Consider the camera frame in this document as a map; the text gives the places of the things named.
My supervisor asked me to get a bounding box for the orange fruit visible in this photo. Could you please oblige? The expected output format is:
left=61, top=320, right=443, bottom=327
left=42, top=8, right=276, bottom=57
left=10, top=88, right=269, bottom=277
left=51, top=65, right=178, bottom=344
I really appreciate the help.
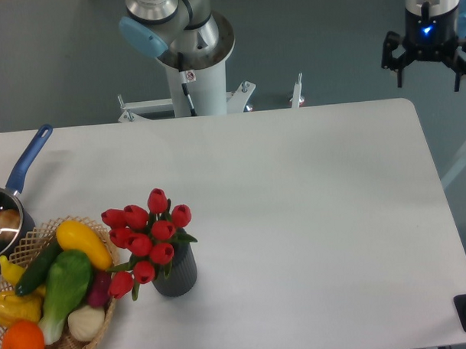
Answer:
left=2, top=320, right=45, bottom=349

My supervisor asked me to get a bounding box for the brown bread in pan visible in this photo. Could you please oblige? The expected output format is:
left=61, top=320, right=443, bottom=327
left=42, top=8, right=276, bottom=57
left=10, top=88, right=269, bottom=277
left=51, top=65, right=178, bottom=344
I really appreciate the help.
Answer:
left=0, top=209, right=21, bottom=241

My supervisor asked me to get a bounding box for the dark grey ribbed vase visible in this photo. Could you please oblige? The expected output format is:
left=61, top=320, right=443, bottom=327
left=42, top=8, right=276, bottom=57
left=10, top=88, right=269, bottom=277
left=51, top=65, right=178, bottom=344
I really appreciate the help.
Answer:
left=152, top=243, right=198, bottom=298

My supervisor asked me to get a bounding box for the green cucumber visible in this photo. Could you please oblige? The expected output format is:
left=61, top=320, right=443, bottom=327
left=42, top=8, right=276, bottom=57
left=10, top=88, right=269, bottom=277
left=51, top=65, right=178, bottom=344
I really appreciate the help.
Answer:
left=15, top=240, right=63, bottom=297

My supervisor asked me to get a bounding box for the red tulip bouquet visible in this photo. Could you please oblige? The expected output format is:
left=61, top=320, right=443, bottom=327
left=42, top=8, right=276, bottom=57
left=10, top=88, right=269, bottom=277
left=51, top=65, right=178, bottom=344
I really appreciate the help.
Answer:
left=101, top=188, right=197, bottom=301

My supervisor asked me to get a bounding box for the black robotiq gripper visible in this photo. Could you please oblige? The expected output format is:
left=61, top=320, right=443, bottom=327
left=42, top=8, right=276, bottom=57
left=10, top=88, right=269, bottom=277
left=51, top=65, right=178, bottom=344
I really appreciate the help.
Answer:
left=381, top=9, right=466, bottom=92

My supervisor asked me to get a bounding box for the small yellow pepper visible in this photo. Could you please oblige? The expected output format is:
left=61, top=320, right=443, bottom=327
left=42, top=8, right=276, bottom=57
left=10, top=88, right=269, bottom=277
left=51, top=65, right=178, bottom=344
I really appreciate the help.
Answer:
left=0, top=255, right=26, bottom=285

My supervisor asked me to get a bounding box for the purple red onion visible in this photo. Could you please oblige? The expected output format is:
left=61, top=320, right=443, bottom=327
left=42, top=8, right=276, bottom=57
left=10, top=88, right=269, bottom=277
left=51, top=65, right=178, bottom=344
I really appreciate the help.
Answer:
left=86, top=272, right=111, bottom=308

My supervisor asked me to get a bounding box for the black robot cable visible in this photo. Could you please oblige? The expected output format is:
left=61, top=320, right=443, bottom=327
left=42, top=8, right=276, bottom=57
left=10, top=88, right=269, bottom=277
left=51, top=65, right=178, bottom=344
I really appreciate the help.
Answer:
left=176, top=51, right=198, bottom=118

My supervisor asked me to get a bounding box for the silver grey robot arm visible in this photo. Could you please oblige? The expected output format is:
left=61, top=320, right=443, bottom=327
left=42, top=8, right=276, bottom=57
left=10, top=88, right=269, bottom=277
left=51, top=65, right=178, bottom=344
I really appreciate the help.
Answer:
left=119, top=0, right=466, bottom=112

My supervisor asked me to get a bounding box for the blue handled saucepan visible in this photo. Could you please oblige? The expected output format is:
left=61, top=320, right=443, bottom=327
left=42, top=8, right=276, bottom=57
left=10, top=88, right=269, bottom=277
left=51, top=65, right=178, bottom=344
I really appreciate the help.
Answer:
left=0, top=124, right=53, bottom=273

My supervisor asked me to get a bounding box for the white garlic bulb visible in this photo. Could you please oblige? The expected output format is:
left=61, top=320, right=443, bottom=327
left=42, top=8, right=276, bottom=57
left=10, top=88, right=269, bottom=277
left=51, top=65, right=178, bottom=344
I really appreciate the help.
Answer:
left=67, top=305, right=105, bottom=342

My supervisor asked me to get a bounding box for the yellow squash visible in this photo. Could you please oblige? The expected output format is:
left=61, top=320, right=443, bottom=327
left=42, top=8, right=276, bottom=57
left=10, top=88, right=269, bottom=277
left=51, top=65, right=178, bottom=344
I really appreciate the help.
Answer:
left=56, top=220, right=112, bottom=271

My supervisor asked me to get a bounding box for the yellow pumpkin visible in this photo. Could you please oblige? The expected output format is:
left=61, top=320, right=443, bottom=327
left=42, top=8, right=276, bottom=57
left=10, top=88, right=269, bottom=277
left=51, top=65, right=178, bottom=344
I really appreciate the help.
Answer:
left=0, top=290, right=43, bottom=328

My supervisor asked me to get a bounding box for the woven wicker basket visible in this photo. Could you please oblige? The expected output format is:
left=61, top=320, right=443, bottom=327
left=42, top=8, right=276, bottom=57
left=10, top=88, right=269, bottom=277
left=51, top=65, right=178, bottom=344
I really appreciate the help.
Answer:
left=8, top=215, right=119, bottom=349

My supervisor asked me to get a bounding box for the green bok choy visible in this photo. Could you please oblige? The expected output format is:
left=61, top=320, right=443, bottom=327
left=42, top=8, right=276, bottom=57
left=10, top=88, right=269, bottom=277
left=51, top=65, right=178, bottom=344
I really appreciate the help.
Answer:
left=38, top=250, right=93, bottom=346

